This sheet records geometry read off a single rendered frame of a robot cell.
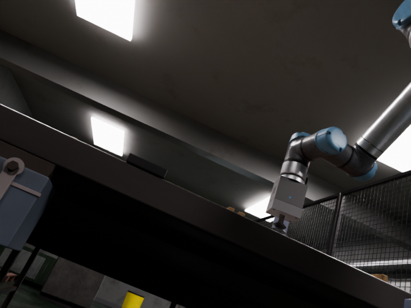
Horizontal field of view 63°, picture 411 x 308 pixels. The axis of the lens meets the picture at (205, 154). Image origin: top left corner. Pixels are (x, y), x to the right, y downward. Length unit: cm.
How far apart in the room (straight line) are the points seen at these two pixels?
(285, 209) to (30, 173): 65
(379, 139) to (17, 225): 88
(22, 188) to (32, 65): 448
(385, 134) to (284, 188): 31
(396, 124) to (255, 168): 380
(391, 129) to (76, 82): 427
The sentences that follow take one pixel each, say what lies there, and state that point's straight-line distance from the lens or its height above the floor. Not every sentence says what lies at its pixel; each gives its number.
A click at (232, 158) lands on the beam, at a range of 465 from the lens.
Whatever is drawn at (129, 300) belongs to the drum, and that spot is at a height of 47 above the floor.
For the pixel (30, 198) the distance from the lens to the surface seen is 60.
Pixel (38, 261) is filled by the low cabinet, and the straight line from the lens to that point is 857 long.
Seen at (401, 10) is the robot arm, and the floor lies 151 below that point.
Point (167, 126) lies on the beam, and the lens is 460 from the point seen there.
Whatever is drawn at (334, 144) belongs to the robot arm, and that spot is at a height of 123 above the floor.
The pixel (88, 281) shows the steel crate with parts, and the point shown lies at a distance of 696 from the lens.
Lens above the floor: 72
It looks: 24 degrees up
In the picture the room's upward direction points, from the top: 22 degrees clockwise
